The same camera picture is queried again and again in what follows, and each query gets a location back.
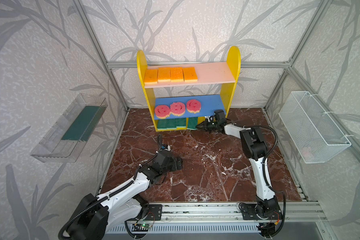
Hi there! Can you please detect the green sponge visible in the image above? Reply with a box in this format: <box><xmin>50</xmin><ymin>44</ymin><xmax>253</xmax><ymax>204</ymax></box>
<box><xmin>176</xmin><ymin>118</ymin><xmax>187</xmax><ymax>130</ymax></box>
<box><xmin>187</xmin><ymin>117</ymin><xmax>198</xmax><ymax>130</ymax></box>
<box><xmin>157</xmin><ymin>119</ymin><xmax>168</xmax><ymax>131</ymax></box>
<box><xmin>166</xmin><ymin>119</ymin><xmax>177</xmax><ymax>130</ymax></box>

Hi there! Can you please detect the pink smiley sponge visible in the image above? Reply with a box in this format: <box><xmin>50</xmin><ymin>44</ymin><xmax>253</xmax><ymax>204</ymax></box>
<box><xmin>155</xmin><ymin>105</ymin><xmax>171</xmax><ymax>119</ymax></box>
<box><xmin>170</xmin><ymin>102</ymin><xmax>186</xmax><ymax>117</ymax></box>
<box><xmin>186</xmin><ymin>99</ymin><xmax>202</xmax><ymax>114</ymax></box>

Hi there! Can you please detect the orange sponge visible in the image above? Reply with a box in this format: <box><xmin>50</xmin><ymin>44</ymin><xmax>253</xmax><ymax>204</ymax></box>
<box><xmin>158</xmin><ymin>68</ymin><xmax>171</xmax><ymax>83</ymax></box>
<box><xmin>183</xmin><ymin>67</ymin><xmax>198</xmax><ymax>83</ymax></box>
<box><xmin>144</xmin><ymin>69</ymin><xmax>158</xmax><ymax>85</ymax></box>
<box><xmin>170</xmin><ymin>67</ymin><xmax>184</xmax><ymax>83</ymax></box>

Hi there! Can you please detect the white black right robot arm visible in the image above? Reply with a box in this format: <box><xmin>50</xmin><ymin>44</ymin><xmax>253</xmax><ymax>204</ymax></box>
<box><xmin>196</xmin><ymin>110</ymin><xmax>286</xmax><ymax>220</ymax></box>

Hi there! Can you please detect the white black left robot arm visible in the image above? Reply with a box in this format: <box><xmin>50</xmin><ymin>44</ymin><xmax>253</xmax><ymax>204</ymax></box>
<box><xmin>58</xmin><ymin>149</ymin><xmax>183</xmax><ymax>240</ymax></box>

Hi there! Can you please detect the yellow shelf with coloured boards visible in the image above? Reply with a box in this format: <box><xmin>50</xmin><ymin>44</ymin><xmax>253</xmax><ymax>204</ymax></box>
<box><xmin>137</xmin><ymin>46</ymin><xmax>242</xmax><ymax>132</ymax></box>

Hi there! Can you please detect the green pad in clear bin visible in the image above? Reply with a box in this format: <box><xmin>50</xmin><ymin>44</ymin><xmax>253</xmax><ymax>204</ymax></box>
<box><xmin>62</xmin><ymin>106</ymin><xmax>107</xmax><ymax>142</ymax></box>

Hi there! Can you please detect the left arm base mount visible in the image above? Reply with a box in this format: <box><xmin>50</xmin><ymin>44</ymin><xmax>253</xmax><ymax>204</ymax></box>
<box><xmin>134</xmin><ymin>204</ymin><xmax>163</xmax><ymax>221</ymax></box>

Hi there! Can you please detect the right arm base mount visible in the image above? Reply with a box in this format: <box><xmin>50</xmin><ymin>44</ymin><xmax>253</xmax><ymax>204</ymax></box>
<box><xmin>239</xmin><ymin>196</ymin><xmax>283</xmax><ymax>221</ymax></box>

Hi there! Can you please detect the white wire mesh basket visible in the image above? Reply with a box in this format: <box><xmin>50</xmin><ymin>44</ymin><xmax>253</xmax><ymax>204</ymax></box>
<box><xmin>279</xmin><ymin>91</ymin><xmax>352</xmax><ymax>164</ymax></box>

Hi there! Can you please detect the clear plastic wall bin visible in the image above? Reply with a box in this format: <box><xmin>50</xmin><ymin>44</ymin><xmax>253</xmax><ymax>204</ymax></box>
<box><xmin>31</xmin><ymin>94</ymin><xmax>108</xmax><ymax>163</ymax></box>

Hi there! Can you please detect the aluminium front rail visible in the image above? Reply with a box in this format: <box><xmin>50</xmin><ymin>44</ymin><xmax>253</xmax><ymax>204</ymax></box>
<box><xmin>145</xmin><ymin>202</ymin><xmax>328</xmax><ymax>225</ymax></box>

